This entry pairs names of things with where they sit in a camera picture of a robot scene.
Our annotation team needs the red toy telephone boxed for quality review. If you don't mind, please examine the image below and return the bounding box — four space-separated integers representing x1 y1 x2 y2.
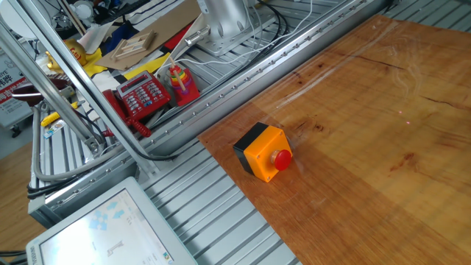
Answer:
116 70 173 121

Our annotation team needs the red telephone handset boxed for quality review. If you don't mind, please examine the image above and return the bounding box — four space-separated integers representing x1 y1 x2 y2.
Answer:
102 89 130 128

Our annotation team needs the orange emergency stop button box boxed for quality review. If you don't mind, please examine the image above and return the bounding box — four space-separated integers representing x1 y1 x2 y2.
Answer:
233 121 294 183

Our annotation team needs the silver robot mounting plate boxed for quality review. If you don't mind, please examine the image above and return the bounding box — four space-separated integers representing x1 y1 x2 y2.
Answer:
196 21 283 57

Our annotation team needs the red sheet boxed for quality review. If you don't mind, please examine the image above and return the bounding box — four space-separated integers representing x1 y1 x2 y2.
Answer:
163 24 194 51

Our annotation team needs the yellow paper sheet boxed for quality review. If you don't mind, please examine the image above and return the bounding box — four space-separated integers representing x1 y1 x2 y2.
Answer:
123 53 172 80

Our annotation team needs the brown cardboard sheet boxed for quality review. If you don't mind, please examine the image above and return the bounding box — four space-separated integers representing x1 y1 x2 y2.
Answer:
94 0 202 71

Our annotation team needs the small wooden rack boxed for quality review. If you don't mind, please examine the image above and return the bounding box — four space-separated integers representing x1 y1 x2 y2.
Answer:
110 29 157 63

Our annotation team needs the dark blue cloth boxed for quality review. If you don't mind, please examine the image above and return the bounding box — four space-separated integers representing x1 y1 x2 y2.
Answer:
101 24 137 52

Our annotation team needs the white touchscreen teach pendant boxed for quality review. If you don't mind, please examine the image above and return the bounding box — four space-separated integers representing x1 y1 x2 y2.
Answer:
25 176 199 265

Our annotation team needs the golden piggy bank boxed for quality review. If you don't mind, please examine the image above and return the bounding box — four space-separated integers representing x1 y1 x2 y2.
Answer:
44 38 88 74

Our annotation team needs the small printed packet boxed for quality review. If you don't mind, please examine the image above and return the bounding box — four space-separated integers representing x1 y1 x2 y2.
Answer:
43 119 67 140

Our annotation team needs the dark maroon bowl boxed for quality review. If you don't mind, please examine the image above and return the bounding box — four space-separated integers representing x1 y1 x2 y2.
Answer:
13 79 69 107

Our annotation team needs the white sign with red banner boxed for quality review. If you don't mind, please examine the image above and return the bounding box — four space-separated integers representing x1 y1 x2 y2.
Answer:
0 51 34 130

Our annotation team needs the bolted aluminium table rail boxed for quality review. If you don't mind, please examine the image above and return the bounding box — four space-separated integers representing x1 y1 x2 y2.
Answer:
27 0 391 229

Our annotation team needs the rainbow ring stacking toy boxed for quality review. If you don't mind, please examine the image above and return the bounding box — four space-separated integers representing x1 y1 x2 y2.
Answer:
167 57 202 107

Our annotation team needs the red coiled phone cord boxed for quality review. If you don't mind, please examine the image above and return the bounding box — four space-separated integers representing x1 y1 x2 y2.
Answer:
102 116 152 138

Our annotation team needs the long aluminium frame post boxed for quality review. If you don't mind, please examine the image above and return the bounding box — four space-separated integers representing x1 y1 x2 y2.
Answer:
5 0 163 176

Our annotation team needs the yellow handled tool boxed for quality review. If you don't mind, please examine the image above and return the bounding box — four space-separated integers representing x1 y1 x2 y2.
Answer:
40 101 80 128

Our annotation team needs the short aluminium frame strut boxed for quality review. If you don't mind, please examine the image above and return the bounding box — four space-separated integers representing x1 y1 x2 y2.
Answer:
0 20 106 155

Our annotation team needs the grey flexible hose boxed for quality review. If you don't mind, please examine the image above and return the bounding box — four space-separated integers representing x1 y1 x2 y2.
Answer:
31 106 126 183

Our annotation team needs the black cable bundle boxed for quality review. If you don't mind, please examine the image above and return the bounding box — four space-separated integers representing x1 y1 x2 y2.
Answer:
26 172 89 200

